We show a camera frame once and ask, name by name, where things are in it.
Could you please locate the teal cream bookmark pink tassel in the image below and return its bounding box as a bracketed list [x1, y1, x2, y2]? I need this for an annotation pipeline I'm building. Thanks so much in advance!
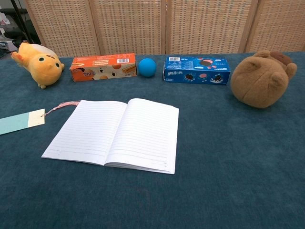
[0, 100, 81, 135]

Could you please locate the open white lined notebook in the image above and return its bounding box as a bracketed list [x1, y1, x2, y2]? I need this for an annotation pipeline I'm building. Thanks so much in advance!
[41, 98, 180, 175]

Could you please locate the blue ball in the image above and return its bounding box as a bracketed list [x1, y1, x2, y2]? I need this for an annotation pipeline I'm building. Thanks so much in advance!
[138, 58, 157, 78]

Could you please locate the blue Oreo cookie box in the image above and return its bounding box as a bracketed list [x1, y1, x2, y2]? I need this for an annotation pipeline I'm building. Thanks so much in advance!
[163, 56, 231, 85]

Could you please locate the orange snack box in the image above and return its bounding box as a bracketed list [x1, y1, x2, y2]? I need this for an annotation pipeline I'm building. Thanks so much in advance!
[69, 52, 138, 83]

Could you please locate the teal table cloth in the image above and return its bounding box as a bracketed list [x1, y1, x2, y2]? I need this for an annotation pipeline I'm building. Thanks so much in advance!
[0, 51, 305, 229]

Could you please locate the wicker folding screen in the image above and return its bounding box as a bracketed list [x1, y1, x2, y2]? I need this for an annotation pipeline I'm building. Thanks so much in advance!
[23, 0, 305, 58]

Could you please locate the brown plush capybara toy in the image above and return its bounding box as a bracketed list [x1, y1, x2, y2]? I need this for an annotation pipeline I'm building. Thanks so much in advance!
[230, 50, 298, 109]

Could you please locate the yellow plush animal toy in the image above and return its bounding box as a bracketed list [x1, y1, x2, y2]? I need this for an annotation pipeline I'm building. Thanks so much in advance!
[11, 42, 65, 89]

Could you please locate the black office chair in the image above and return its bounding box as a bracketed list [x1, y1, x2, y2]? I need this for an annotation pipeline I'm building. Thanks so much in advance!
[0, 8, 41, 48]

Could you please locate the black tripod stand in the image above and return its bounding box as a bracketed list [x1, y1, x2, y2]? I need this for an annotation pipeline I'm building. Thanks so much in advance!
[10, 0, 34, 44]

